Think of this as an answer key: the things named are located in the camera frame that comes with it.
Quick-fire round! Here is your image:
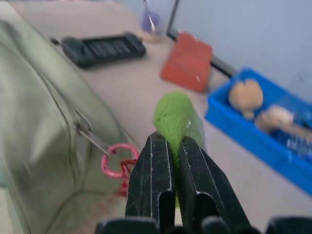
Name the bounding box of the blue plastic bin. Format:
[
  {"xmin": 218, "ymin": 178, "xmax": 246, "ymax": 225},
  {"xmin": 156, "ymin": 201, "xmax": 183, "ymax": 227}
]
[{"xmin": 204, "ymin": 66, "xmax": 312, "ymax": 195}]

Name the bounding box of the purple cup with tools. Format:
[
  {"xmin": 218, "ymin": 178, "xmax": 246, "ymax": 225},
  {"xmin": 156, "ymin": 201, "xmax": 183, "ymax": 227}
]
[{"xmin": 140, "ymin": 0, "xmax": 163, "ymax": 42}]

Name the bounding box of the black keyboard-like device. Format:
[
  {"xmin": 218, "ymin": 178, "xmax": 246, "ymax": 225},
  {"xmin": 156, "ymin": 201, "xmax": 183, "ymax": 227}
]
[{"xmin": 50, "ymin": 31, "xmax": 147, "ymax": 69}]

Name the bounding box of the tan plush toy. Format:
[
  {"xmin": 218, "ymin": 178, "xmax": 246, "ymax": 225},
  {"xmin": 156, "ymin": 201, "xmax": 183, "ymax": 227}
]
[{"xmin": 254, "ymin": 104, "xmax": 297, "ymax": 135}]

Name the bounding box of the pink metal keychain ring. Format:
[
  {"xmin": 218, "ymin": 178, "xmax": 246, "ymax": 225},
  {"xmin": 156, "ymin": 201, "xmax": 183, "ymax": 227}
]
[{"xmin": 101, "ymin": 143, "xmax": 140, "ymax": 179}]

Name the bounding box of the green fabric pouch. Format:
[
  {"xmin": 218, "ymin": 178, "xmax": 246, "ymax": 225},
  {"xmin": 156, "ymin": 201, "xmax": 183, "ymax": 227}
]
[{"xmin": 0, "ymin": 18, "xmax": 141, "ymax": 234}]

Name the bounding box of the green plush keychain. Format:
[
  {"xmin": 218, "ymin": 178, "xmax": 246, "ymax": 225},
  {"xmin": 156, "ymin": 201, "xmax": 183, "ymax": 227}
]
[{"xmin": 153, "ymin": 90, "xmax": 205, "ymax": 208}]

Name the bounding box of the black metal frame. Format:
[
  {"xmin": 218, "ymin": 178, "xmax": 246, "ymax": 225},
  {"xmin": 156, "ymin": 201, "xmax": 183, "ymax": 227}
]
[{"xmin": 165, "ymin": 0, "xmax": 237, "ymax": 78}]

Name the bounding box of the red flat box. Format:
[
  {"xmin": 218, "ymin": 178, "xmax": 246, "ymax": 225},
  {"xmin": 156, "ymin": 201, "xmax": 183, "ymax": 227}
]
[{"xmin": 159, "ymin": 31, "xmax": 213, "ymax": 93}]

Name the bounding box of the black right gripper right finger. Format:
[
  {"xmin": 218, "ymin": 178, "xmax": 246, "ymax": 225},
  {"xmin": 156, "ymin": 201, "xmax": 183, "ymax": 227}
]
[{"xmin": 175, "ymin": 136, "xmax": 252, "ymax": 231}]

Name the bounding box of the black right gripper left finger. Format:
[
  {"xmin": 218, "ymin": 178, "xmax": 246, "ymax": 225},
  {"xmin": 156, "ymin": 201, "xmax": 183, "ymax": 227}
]
[{"xmin": 125, "ymin": 133, "xmax": 176, "ymax": 229}]

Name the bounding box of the beige plush toy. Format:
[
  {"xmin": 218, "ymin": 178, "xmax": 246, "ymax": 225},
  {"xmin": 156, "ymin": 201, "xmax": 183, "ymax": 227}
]
[{"xmin": 228, "ymin": 77, "xmax": 264, "ymax": 120}]

